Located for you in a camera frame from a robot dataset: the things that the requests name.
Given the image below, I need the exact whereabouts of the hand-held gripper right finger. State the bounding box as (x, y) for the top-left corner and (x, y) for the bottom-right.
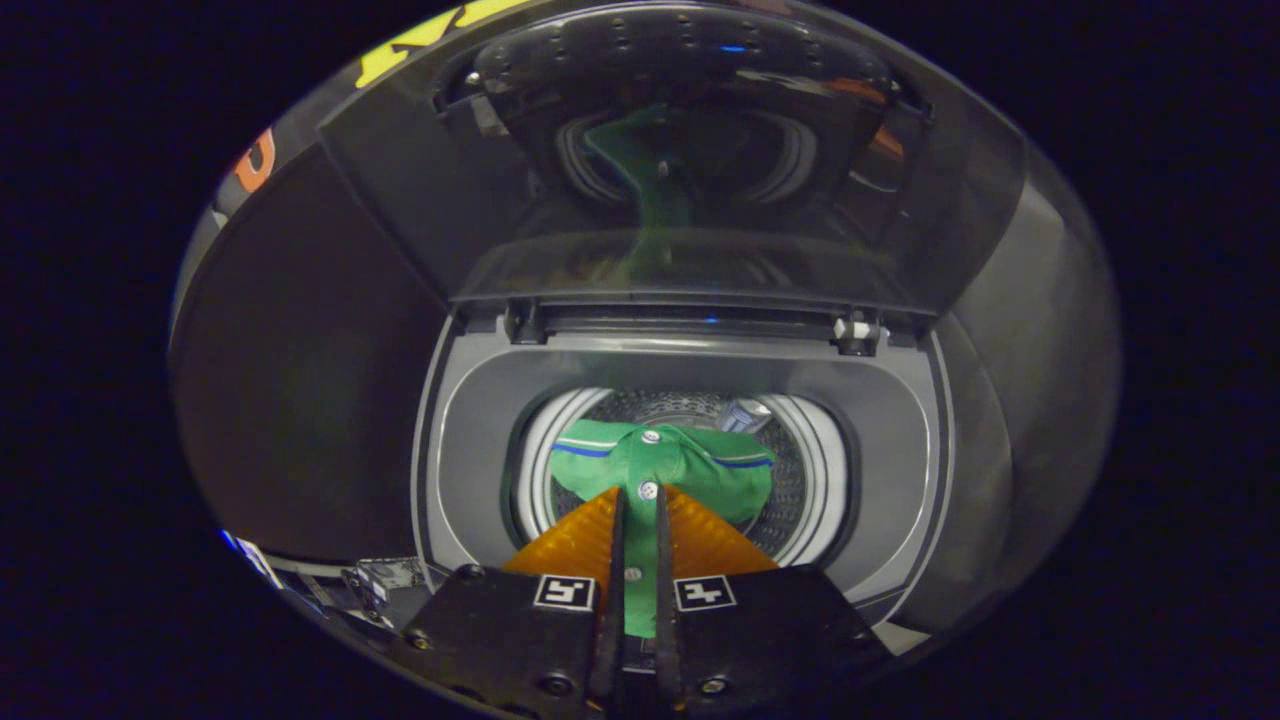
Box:
(655, 487), (891, 716)

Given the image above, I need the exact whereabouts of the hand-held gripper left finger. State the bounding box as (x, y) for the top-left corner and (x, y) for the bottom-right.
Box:
(400, 487), (626, 716)

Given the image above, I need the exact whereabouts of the green polo shirt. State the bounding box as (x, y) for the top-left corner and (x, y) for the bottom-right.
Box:
(548, 420), (779, 639)

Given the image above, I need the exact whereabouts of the dark washing machine lid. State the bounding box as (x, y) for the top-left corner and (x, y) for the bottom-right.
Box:
(318, 0), (1031, 316)

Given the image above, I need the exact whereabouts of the white printed paper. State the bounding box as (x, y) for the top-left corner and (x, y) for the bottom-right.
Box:
(340, 557), (431, 613)

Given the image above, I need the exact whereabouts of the blue printed card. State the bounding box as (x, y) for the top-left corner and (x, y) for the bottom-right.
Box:
(222, 530), (284, 591)

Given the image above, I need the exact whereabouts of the grey cabinet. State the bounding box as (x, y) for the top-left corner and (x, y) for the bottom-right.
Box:
(170, 140), (448, 561)

